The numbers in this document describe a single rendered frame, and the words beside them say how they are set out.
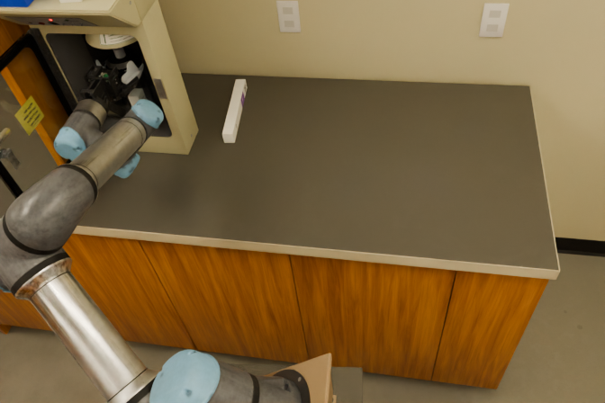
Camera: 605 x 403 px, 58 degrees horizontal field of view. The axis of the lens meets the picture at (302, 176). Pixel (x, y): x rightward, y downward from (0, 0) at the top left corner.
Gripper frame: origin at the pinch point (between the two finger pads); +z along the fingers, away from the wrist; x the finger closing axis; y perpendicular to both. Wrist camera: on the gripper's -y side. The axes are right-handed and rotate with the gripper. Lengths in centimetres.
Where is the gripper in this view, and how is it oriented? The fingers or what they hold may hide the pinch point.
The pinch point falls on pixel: (125, 67)
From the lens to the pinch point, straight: 165.4
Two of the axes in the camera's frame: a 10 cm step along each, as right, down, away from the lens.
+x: -9.8, -0.7, 1.7
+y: -0.9, -6.6, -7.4
